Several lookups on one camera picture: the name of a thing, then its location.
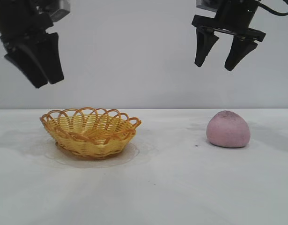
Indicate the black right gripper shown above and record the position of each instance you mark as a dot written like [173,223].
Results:
[237,14]

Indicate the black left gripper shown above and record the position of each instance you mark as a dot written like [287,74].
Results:
[19,21]

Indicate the pink round bun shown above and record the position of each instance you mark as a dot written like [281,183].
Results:
[228,132]

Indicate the yellow woven plastic basket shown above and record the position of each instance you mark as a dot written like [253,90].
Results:
[104,143]

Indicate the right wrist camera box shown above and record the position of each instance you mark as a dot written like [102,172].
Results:
[207,4]

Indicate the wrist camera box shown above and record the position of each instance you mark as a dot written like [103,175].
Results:
[207,4]
[61,10]

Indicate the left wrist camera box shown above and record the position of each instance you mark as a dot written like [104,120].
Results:
[61,10]

